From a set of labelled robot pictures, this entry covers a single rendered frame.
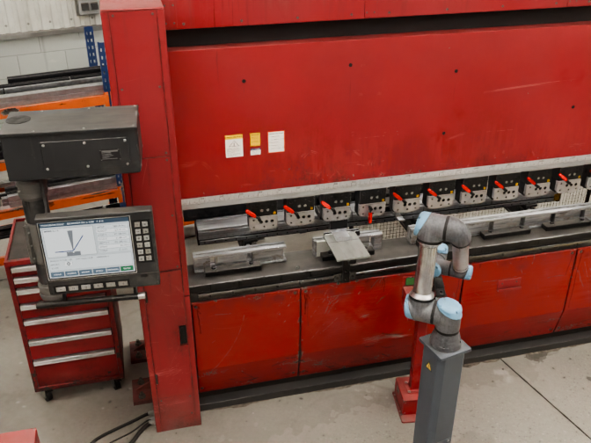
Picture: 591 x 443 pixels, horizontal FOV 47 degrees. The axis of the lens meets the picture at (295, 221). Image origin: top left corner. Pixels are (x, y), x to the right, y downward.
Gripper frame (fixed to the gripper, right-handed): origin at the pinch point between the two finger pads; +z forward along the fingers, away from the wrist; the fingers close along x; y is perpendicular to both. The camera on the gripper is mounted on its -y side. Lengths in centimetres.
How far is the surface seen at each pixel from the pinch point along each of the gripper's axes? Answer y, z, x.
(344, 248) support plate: 18, -25, 47
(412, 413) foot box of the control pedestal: -15, 71, 8
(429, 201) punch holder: 39, -38, -4
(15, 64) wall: 387, 7, 310
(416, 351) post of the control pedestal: -4.0, 31.9, 7.1
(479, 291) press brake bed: 29, 20, -38
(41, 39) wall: 399, -13, 284
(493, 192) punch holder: 46, -38, -42
